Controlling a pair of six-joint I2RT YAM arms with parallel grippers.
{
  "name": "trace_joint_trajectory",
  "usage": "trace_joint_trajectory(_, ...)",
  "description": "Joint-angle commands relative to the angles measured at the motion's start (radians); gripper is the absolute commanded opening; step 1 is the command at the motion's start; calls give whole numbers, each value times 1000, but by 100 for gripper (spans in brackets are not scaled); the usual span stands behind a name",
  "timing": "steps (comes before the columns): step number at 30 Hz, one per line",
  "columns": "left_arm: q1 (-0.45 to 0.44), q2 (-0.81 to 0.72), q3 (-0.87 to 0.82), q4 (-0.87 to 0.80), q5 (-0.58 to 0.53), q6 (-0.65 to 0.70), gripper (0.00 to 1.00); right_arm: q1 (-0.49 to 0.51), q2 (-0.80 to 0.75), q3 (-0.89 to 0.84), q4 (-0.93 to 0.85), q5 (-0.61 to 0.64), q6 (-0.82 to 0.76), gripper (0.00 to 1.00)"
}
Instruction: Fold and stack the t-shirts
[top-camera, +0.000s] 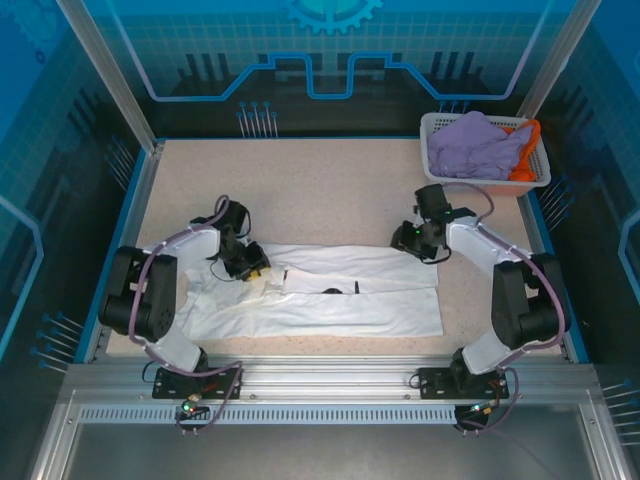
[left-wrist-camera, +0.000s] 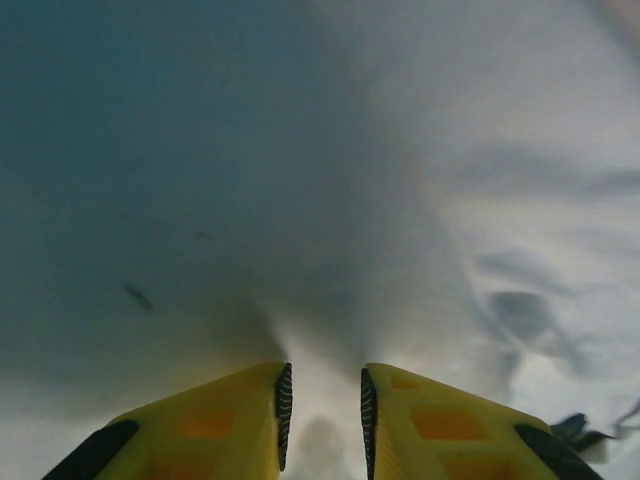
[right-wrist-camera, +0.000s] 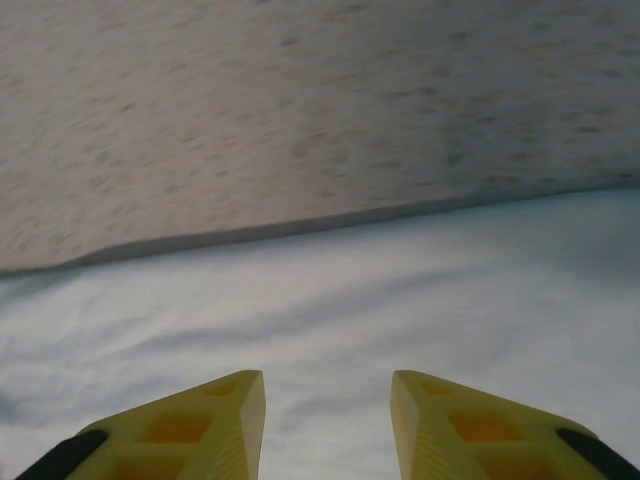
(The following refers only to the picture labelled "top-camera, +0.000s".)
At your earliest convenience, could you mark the white plastic basket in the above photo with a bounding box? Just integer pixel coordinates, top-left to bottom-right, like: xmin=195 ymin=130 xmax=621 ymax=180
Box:
xmin=419 ymin=112 xmax=552 ymax=195

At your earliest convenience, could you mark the aluminium mounting rail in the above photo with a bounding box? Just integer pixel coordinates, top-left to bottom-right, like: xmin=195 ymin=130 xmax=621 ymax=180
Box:
xmin=64 ymin=354 xmax=601 ymax=402

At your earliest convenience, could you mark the purple t-shirt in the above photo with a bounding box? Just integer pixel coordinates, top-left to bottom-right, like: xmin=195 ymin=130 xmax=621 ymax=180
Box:
xmin=428 ymin=110 xmax=535 ymax=180

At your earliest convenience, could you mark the aluminium frame post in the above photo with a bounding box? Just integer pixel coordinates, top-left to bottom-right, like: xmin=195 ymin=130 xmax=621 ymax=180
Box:
xmin=55 ymin=0 xmax=166 ymax=154
xmin=517 ymin=0 xmax=601 ymax=121

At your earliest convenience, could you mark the white t-shirt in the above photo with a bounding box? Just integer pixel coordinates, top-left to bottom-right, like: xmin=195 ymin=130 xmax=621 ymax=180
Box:
xmin=175 ymin=242 xmax=445 ymax=341

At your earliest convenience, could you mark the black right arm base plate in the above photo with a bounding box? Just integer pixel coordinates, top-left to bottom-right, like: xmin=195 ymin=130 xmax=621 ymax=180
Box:
xmin=418 ymin=366 xmax=507 ymax=400

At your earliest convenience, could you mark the orange t-shirt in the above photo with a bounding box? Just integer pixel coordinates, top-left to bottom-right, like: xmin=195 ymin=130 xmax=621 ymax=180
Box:
xmin=502 ymin=118 xmax=542 ymax=184

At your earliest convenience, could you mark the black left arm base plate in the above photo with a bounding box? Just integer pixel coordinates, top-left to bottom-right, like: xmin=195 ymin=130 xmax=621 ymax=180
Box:
xmin=152 ymin=366 xmax=242 ymax=400

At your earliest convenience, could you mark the slotted grey cable duct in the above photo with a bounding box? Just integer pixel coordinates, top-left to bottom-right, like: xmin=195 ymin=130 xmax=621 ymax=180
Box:
xmin=79 ymin=405 xmax=459 ymax=425

